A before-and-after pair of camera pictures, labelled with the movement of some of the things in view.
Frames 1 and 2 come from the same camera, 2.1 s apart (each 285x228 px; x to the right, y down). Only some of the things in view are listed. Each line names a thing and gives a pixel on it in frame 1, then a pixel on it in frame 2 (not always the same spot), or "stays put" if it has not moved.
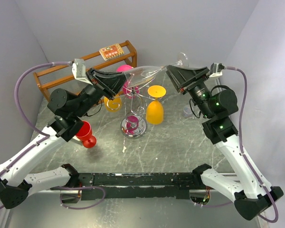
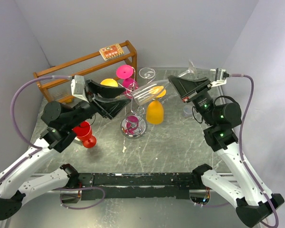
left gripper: [110, 83] → [110, 108]
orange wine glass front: [154, 112] stays put
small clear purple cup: [187, 112] stays put
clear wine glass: [138, 76] → [144, 92]
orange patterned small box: [111, 52] stays put
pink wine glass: [130, 87] stays put
